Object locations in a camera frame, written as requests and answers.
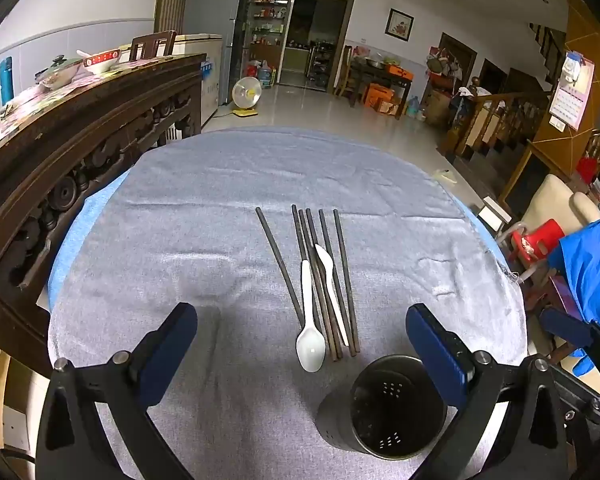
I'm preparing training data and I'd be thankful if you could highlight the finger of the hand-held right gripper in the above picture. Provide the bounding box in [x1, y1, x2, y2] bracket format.
[539, 306, 593, 353]

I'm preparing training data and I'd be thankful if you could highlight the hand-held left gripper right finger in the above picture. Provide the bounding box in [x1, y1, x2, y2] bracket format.
[405, 302, 568, 480]

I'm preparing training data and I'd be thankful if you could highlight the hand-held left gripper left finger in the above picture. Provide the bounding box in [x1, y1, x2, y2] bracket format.
[36, 301, 199, 480]

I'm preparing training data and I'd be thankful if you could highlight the perforated metal utensil holder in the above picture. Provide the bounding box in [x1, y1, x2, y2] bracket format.
[316, 354, 448, 461]

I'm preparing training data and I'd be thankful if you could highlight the white plastic spoon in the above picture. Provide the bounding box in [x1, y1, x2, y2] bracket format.
[295, 259, 327, 373]

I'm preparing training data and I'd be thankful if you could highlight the metal chopstick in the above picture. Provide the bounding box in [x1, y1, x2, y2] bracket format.
[333, 208, 362, 354]
[305, 207, 345, 360]
[255, 206, 305, 326]
[291, 204, 327, 336]
[298, 208, 339, 362]
[318, 208, 356, 358]

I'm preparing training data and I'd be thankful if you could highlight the white plastic knife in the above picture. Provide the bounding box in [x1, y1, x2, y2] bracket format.
[313, 243, 351, 348]

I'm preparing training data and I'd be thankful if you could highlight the blue jacket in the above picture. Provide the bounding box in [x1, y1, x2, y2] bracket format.
[547, 205, 600, 361]

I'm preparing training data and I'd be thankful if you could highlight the red plastic stool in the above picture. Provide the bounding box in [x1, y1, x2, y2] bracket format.
[510, 219, 566, 264]

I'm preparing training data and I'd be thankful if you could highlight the grey tablecloth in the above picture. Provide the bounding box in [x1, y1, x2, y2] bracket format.
[47, 127, 528, 480]

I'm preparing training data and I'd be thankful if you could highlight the cream chair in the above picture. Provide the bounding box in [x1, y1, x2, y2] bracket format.
[495, 174, 600, 281]

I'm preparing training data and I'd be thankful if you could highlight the blue cloth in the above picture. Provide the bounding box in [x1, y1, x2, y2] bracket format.
[47, 167, 512, 306]

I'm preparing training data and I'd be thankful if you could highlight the wooden stair railing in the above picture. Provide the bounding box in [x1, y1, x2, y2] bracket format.
[450, 89, 551, 162]

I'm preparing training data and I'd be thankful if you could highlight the carved dark wooden table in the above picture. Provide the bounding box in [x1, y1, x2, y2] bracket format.
[0, 52, 208, 378]

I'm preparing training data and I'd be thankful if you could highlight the orange cardboard box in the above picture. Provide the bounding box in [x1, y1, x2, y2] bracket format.
[364, 84, 396, 111]

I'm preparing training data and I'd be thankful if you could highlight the round electric heater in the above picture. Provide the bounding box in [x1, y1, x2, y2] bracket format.
[231, 79, 260, 119]

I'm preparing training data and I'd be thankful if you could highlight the wooden side table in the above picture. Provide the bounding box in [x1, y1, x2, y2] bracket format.
[347, 57, 415, 119]

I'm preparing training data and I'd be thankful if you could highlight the floral table cover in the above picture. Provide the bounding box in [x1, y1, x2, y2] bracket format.
[0, 55, 181, 122]

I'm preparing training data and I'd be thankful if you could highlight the red and white bowl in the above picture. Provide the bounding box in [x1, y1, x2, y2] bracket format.
[83, 49, 121, 75]

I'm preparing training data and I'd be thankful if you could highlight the lidded floral pot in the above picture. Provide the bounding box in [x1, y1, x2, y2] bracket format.
[35, 55, 84, 89]

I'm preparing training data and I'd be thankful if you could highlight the white chest freezer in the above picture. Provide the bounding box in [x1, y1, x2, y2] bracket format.
[120, 34, 224, 127]

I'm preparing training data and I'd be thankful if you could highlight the dark wooden chair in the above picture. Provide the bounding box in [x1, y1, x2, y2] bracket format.
[130, 30, 177, 62]

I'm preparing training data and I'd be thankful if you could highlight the blue bottle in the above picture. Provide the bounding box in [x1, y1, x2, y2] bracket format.
[0, 56, 15, 104]

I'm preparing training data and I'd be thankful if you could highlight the glass door shelf cabinet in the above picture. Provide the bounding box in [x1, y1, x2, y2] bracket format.
[247, 0, 291, 86]

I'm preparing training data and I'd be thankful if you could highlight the grey refrigerator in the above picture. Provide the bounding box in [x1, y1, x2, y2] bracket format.
[182, 0, 255, 106]

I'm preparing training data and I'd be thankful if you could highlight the wall calendar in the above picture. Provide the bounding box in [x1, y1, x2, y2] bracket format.
[549, 51, 596, 131]

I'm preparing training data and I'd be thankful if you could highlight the framed wall picture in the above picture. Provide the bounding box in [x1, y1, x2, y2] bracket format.
[385, 8, 415, 42]

